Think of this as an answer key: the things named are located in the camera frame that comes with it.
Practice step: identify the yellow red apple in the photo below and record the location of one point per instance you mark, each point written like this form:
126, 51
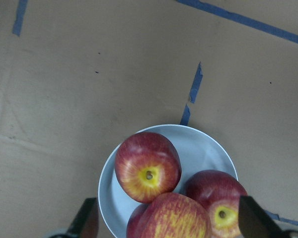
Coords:
173, 215

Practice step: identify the red apple on plate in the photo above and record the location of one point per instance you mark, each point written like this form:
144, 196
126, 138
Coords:
219, 193
132, 230
146, 165

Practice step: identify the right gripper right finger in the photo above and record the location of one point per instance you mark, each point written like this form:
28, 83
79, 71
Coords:
254, 222

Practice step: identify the light blue plate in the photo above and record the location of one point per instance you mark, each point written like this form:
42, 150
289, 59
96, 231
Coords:
197, 151

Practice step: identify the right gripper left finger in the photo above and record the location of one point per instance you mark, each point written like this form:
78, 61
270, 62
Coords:
86, 222

